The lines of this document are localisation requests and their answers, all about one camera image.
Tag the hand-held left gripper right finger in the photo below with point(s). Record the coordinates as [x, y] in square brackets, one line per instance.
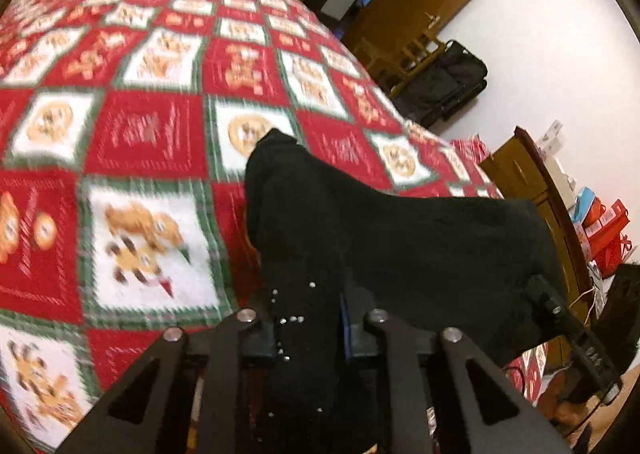
[352, 334]

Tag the blue box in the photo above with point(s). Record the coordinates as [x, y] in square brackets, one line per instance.
[582, 204]

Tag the black pants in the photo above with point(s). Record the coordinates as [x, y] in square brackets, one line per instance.
[400, 254]

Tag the red checked printed blanket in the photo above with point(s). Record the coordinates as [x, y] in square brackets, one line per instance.
[140, 134]

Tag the brown wooden door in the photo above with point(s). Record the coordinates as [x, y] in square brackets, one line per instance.
[425, 9]

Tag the wooden chair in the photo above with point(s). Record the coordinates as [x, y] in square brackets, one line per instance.
[405, 54]

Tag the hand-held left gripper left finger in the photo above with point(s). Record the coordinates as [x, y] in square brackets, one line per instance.
[250, 334]

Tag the black bag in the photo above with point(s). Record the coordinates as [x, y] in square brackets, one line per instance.
[445, 84]

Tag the white box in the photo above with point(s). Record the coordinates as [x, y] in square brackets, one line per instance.
[555, 159]

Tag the brown wooden cabinet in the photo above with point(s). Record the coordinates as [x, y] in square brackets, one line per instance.
[525, 174]

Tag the red gift bag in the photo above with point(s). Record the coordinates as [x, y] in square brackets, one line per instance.
[610, 239]

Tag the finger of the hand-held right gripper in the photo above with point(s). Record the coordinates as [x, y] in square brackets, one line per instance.
[575, 329]

